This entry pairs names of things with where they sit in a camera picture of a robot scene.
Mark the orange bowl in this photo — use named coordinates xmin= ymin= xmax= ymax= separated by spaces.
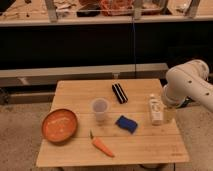
xmin=41 ymin=109 xmax=78 ymax=143

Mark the blue sponge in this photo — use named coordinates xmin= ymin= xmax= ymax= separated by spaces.
xmin=115 ymin=116 xmax=138 ymax=134

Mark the white bottle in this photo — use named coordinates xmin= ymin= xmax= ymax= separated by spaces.
xmin=149 ymin=94 xmax=163 ymax=126

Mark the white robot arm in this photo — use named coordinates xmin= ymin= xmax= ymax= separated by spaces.
xmin=161 ymin=60 xmax=213 ymax=123

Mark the clear plastic cup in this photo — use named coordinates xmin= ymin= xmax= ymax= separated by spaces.
xmin=91 ymin=98 xmax=109 ymax=122

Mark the orange carrot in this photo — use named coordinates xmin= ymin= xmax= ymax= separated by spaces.
xmin=90 ymin=133 xmax=114 ymax=157

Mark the blue hanging cable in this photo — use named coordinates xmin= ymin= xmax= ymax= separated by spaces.
xmin=131 ymin=18 xmax=138 ymax=80

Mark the wooden folding table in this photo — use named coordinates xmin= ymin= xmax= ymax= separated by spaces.
xmin=36 ymin=79 xmax=189 ymax=167

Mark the grey metal shelf rail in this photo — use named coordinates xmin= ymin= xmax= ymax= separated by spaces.
xmin=0 ymin=63 xmax=168 ymax=87

